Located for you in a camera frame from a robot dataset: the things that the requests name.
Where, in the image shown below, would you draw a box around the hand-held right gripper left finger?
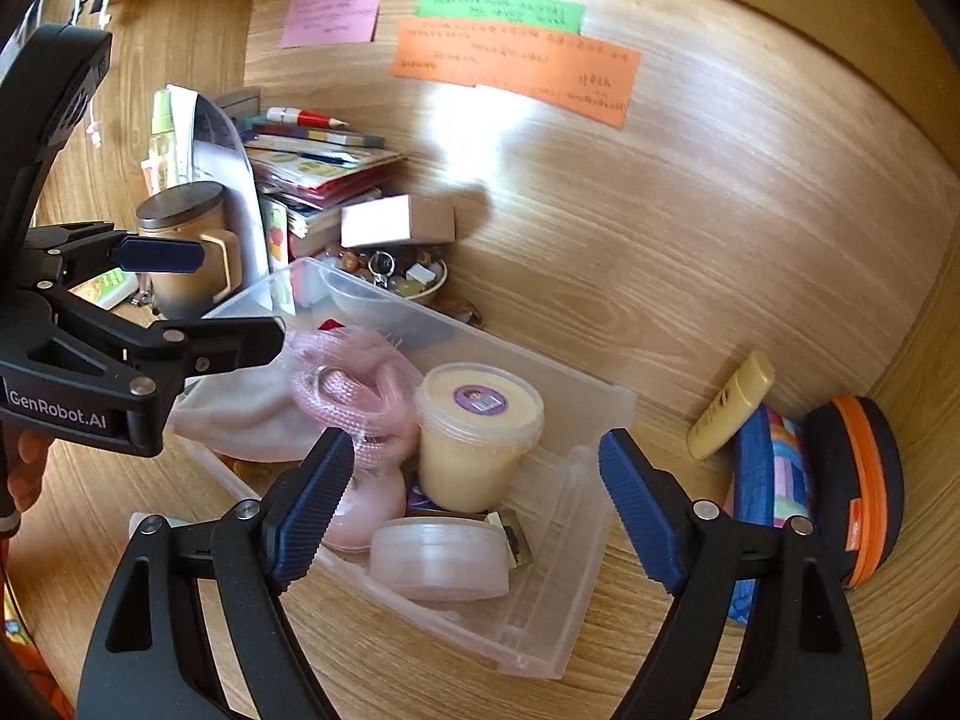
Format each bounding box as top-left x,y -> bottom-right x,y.
75,426 -> 357,720

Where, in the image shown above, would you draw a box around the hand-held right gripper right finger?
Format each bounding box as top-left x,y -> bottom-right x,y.
598,427 -> 873,720

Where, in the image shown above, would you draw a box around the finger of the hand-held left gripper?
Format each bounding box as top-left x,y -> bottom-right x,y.
51,298 -> 287,401
24,220 -> 206,292

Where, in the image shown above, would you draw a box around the pink round piggy bank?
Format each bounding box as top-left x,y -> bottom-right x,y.
322,457 -> 410,551

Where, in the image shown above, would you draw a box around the clear plastic storage bin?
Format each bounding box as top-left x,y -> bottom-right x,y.
131,256 -> 638,680

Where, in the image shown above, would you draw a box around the cream cloth pouch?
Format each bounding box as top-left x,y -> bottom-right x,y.
166,356 -> 325,464

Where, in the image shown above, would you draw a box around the dark blue small box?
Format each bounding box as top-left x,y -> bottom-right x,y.
406,471 -> 445,515

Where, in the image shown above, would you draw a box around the pink braided rope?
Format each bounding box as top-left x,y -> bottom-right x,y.
289,326 -> 425,467

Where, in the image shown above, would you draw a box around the gold foil small packet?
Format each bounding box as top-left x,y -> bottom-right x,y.
485,509 -> 536,570

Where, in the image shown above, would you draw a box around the pink round container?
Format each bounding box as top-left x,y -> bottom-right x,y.
370,517 -> 510,602

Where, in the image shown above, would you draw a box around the cream clear tub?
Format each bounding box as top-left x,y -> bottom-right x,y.
415,362 -> 545,515

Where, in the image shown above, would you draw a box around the person's left forearm orange sleeve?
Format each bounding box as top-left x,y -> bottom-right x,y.
0,615 -> 77,720

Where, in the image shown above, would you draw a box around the wooden desktop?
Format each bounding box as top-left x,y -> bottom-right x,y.
0,165 -> 960,720

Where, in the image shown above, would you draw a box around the person's left hand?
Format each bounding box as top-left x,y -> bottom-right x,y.
0,427 -> 53,535

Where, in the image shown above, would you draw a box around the tan mug with dark lid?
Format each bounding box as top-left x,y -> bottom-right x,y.
135,181 -> 243,320

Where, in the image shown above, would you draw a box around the orange green snack packet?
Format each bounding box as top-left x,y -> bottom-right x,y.
70,266 -> 140,310

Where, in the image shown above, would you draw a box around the silver curved metal stand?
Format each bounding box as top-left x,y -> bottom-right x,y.
191,90 -> 272,295

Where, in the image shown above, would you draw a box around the fruit print sticker book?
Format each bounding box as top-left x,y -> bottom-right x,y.
262,199 -> 291,272

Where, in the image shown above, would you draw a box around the pale green bottle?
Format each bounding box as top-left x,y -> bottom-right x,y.
142,90 -> 178,197

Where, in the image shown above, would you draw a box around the blue patchwork pencil case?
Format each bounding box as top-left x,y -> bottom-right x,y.
724,403 -> 815,625

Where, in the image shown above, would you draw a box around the yellow cream tube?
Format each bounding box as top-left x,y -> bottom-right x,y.
686,351 -> 776,461

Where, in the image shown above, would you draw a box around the stack of booklets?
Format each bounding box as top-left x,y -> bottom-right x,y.
244,136 -> 410,260

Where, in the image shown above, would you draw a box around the small brown cardboard box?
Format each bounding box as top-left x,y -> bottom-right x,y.
341,193 -> 457,249

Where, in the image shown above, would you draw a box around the pile of stone beads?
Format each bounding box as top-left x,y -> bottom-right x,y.
328,243 -> 445,298

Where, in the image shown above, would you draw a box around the red and white pen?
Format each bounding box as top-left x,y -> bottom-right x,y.
265,106 -> 350,131

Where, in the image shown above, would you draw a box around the notebook with coloured tabs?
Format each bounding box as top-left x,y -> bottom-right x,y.
246,123 -> 386,150

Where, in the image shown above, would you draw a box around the black orange round case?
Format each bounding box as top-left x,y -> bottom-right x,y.
804,396 -> 905,590

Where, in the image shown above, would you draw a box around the white ceramic bowl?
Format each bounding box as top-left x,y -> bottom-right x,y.
326,255 -> 449,309

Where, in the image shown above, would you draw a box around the pink sticky note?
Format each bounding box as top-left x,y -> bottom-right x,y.
281,0 -> 386,49

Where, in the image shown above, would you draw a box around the orange sticky note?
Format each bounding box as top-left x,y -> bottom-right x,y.
388,15 -> 643,129

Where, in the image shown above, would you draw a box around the green sticky note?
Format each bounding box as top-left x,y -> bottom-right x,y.
415,0 -> 587,35

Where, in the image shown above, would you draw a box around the brown keychain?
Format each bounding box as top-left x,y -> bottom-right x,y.
441,298 -> 486,329

